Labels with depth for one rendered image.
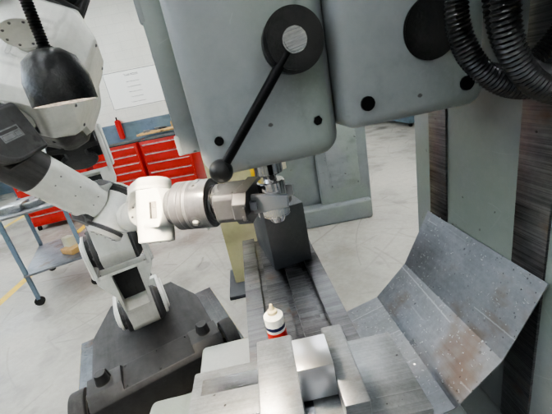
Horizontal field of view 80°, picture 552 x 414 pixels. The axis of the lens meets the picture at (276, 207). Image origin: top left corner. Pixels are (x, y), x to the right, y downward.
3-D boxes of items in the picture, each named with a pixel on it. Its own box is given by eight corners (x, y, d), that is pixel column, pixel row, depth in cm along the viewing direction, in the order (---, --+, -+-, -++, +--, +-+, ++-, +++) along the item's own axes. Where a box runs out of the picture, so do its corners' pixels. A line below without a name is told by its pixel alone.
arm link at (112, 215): (148, 240, 70) (130, 241, 86) (168, 197, 73) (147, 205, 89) (98, 218, 65) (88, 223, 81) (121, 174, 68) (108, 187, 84)
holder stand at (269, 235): (275, 271, 97) (261, 209, 90) (257, 242, 117) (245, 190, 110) (312, 258, 99) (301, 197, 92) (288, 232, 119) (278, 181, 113)
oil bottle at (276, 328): (272, 356, 67) (260, 312, 63) (269, 342, 71) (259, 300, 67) (291, 351, 67) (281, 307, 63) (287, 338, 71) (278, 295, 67)
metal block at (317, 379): (303, 402, 48) (296, 371, 45) (297, 369, 53) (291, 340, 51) (338, 394, 48) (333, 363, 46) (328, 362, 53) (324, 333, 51)
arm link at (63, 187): (98, 236, 86) (7, 197, 68) (121, 192, 90) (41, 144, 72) (126, 244, 80) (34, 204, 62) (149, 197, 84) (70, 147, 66)
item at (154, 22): (179, 156, 50) (131, -2, 42) (182, 151, 53) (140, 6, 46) (204, 150, 50) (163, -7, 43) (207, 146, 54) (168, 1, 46)
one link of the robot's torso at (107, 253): (95, 265, 117) (40, 135, 105) (145, 247, 124) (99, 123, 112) (94, 280, 104) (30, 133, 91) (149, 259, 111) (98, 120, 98)
